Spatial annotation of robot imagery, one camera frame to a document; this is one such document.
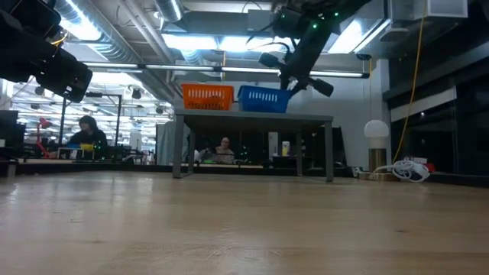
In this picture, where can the blue plastic basket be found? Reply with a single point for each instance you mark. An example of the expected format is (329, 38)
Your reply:
(263, 100)

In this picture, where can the orange plastic basket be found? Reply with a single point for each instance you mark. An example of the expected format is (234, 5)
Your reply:
(206, 97)

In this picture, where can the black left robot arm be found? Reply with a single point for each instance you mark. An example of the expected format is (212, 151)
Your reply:
(19, 38)

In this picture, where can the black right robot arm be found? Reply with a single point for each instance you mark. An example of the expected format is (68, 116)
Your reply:
(324, 15)

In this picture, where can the red desk lamp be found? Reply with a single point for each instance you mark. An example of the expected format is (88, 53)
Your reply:
(42, 133)

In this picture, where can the grey perforated metal riser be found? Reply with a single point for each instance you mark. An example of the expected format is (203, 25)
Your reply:
(248, 114)

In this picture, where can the person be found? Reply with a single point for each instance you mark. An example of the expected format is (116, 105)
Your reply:
(89, 133)
(223, 151)

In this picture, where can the black computer monitor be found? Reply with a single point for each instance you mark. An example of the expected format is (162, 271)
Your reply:
(11, 128)

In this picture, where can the white globe table lamp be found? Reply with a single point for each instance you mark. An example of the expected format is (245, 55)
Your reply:
(376, 130)

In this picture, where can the wooden workbench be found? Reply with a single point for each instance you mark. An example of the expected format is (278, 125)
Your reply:
(38, 160)

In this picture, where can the black robot arms green lights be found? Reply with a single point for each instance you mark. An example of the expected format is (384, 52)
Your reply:
(122, 153)

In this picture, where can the long ceiling light bar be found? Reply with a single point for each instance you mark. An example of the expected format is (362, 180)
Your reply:
(183, 68)

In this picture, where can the grey cabinet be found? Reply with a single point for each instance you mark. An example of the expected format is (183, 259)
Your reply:
(165, 143)

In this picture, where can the black station camera frame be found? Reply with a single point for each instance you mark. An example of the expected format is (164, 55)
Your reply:
(118, 122)

